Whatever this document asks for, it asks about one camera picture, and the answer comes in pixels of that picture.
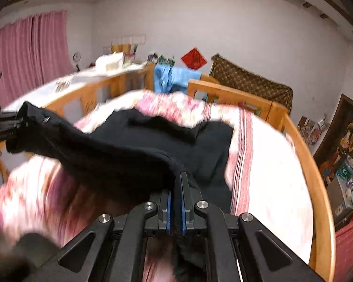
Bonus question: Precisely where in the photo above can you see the large black garment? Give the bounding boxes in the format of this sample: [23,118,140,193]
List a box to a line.
[5,101,235,282]

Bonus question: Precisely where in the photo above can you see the pink floral bed quilt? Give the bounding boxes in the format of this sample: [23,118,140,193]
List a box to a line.
[0,90,313,262]

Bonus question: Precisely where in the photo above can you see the wooden side desk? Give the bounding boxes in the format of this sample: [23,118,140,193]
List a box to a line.
[4,63,155,114]

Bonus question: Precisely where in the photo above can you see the pink curtain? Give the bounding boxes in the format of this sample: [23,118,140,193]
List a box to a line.
[0,10,74,107]

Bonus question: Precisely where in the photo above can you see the red patterned cloth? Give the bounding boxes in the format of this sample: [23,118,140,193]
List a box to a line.
[333,218,353,281]

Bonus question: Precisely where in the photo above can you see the white box on desk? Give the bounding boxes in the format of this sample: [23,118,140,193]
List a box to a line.
[96,52,124,72]

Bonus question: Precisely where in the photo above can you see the framed portrait picture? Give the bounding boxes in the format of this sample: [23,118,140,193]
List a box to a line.
[314,94,353,185]

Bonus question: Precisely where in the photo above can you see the brown patterned cloth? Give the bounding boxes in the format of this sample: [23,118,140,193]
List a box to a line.
[210,54,293,113]

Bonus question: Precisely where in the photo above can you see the wooden bed frame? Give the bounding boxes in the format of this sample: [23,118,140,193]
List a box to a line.
[0,61,336,282]

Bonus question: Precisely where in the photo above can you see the blue shirt on rail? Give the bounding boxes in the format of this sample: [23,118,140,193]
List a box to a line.
[153,64,202,94]

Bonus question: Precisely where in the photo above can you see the red diamond wall decoration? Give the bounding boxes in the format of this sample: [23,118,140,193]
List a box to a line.
[181,48,207,70]

